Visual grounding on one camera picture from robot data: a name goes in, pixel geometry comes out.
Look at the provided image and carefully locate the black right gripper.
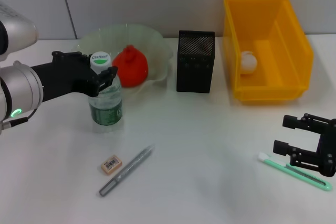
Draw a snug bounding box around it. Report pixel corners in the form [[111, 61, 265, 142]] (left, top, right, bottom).
[[272, 112, 336, 178]]

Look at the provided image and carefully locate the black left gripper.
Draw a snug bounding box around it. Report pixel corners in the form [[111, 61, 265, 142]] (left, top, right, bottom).
[[30, 50, 119, 103]]

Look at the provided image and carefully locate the mint green utility knife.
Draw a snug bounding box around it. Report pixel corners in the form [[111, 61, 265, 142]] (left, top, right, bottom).
[[258, 152, 333, 192]]

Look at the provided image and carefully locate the red-orange toy fruit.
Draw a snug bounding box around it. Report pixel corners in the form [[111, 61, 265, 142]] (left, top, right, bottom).
[[112, 45, 149, 89]]

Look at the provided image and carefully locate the clear water bottle green label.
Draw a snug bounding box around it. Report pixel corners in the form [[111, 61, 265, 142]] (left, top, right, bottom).
[[88, 51, 124, 133]]

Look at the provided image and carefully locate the white paper ball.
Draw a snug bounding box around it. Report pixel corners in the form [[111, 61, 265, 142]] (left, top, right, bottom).
[[240, 50, 258, 76]]

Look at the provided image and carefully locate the clear wavy glass fruit plate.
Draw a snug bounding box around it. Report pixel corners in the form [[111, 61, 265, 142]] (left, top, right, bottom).
[[72, 23, 174, 96]]

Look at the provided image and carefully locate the beige eraser with barcode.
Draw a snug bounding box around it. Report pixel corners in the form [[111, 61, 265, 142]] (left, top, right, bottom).
[[100, 155, 124, 175]]

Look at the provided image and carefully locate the black mesh pen holder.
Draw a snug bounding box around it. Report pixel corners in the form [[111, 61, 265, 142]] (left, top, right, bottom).
[[176, 30, 216, 94]]

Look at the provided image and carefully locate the grey pen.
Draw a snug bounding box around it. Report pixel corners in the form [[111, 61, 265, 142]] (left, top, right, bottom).
[[99, 145, 155, 197]]

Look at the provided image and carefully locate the yellow plastic storage bin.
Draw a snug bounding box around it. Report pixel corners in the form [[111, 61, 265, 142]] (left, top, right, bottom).
[[223, 0, 314, 105]]

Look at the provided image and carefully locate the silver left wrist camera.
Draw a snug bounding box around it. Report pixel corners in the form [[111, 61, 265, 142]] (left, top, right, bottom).
[[0, 0, 39, 62]]

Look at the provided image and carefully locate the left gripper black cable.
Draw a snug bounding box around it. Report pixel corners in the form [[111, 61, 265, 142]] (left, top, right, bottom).
[[2, 108, 38, 129]]

